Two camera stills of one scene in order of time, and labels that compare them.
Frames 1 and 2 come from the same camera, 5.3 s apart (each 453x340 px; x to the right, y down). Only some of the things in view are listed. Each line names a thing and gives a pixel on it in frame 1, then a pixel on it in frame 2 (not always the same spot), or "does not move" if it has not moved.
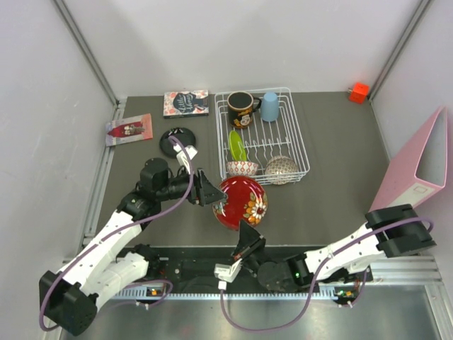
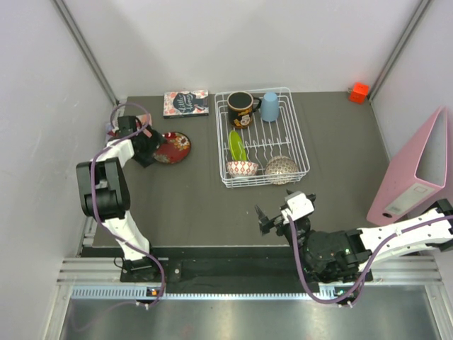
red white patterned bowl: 241,168 does not move
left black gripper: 203,192 to 155,142
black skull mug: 241,105 does not move
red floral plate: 246,200 to 175,149
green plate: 237,146 does not move
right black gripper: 250,241 to 265,225
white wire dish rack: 258,134 does not move
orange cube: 359,93 does not move
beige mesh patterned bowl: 282,170 does not move
